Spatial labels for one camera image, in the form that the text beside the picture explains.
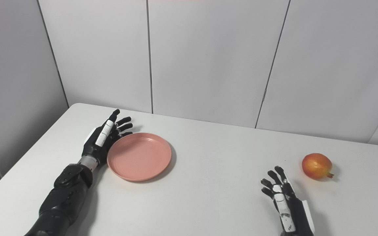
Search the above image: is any black and white left hand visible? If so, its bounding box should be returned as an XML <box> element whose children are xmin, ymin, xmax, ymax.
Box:
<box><xmin>81</xmin><ymin>109</ymin><xmax>134</xmax><ymax>166</ymax></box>

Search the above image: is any black and white right hand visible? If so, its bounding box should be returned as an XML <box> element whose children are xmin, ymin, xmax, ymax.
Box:
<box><xmin>260</xmin><ymin>166</ymin><xmax>316</xmax><ymax>236</ymax></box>

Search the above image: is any pink round plate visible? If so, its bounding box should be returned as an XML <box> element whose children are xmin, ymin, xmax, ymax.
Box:
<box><xmin>107</xmin><ymin>132</ymin><xmax>172</xmax><ymax>182</ymax></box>

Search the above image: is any red-yellow pomegranate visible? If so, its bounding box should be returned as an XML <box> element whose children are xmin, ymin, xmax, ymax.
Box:
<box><xmin>302</xmin><ymin>153</ymin><xmax>335</xmax><ymax>181</ymax></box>

